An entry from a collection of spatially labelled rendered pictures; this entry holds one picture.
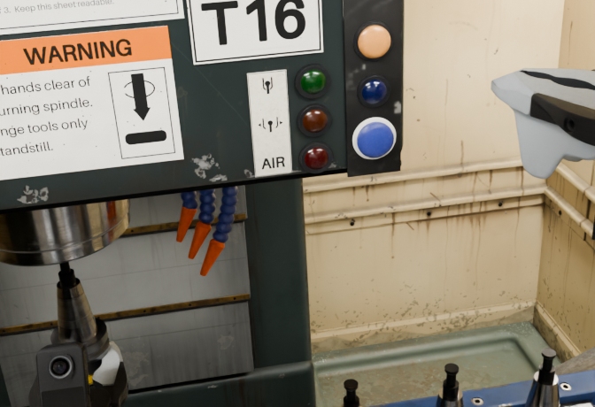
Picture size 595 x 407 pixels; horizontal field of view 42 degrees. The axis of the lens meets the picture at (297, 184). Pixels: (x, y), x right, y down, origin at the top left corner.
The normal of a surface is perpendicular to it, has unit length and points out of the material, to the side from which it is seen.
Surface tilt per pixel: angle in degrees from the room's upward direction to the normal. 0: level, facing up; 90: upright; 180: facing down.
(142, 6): 90
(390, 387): 0
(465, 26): 90
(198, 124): 90
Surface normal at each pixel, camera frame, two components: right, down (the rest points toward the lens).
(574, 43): -0.98, 0.12
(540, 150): -0.80, 0.29
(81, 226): 0.58, 0.32
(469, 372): -0.05, -0.90
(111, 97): 0.18, 0.41
